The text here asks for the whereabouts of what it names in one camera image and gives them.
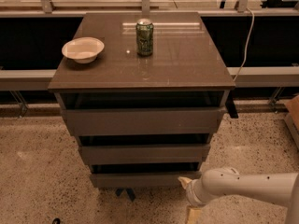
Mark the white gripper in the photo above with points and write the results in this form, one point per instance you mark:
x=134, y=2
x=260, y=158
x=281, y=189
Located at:
x=191, y=194

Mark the grey bottom drawer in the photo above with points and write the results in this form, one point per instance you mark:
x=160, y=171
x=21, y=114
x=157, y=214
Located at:
x=140, y=180

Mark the grey drawer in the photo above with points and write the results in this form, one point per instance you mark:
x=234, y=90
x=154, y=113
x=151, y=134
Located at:
x=90, y=122
x=140, y=180
x=99, y=155

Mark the grey middle drawer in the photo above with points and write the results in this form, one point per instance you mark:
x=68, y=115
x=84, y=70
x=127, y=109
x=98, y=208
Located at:
x=99, y=155

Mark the grey top drawer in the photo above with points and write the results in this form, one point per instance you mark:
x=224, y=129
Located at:
x=90, y=122

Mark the grey drawer cabinet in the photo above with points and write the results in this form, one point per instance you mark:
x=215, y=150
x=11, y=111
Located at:
x=185, y=70

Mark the wooden box at right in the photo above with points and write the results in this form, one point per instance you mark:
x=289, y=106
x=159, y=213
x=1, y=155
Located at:
x=292, y=118

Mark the green soda can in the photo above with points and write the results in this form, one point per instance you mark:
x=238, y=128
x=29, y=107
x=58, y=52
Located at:
x=144, y=37

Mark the white bowl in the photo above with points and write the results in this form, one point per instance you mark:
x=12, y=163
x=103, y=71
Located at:
x=83, y=50

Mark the metal railing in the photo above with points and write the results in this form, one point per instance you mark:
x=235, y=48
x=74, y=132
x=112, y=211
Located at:
x=33, y=31

